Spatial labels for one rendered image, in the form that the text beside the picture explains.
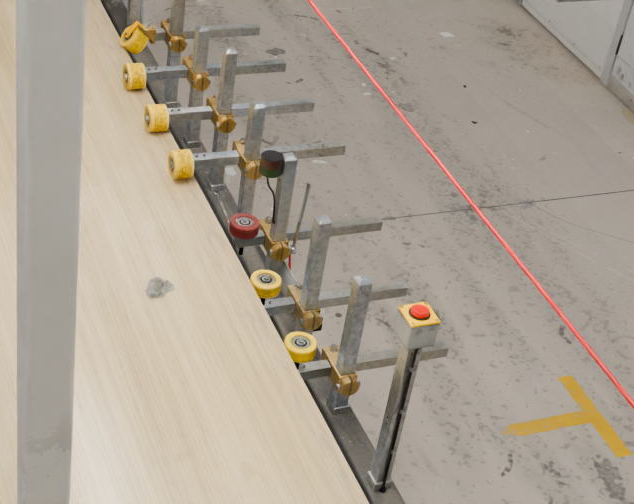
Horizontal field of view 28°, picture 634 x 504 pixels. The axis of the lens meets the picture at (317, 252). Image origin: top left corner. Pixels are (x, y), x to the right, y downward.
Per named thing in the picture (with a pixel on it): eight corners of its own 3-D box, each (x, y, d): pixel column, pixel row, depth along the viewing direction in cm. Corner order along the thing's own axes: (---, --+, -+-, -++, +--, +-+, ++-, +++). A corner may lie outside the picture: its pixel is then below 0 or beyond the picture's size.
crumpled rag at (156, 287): (158, 274, 316) (158, 267, 314) (179, 286, 313) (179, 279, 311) (134, 290, 309) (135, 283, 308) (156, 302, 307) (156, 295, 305)
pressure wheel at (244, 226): (249, 243, 349) (254, 209, 343) (259, 260, 344) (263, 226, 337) (222, 246, 346) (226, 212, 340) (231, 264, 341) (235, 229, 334)
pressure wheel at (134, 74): (147, 88, 384) (140, 88, 392) (145, 62, 383) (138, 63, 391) (128, 89, 382) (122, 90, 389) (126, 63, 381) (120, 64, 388)
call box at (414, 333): (420, 328, 274) (427, 300, 269) (434, 349, 269) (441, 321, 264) (391, 332, 271) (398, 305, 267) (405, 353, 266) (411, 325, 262)
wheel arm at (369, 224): (376, 226, 360) (378, 214, 358) (380, 233, 358) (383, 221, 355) (232, 243, 344) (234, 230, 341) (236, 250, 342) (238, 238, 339)
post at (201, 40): (193, 156, 410) (206, 23, 382) (197, 162, 408) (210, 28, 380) (183, 157, 409) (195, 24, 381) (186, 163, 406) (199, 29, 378)
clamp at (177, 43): (176, 33, 417) (177, 19, 415) (187, 52, 408) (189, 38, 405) (158, 34, 415) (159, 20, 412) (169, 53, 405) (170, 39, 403)
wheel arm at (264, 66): (281, 67, 407) (283, 57, 405) (285, 72, 404) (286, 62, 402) (131, 76, 388) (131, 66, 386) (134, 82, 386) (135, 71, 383)
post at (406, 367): (383, 474, 299) (418, 330, 272) (391, 489, 295) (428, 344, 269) (366, 477, 297) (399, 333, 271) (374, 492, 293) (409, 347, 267)
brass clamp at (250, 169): (249, 153, 364) (251, 139, 361) (264, 179, 354) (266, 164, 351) (229, 155, 361) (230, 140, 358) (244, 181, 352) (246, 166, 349)
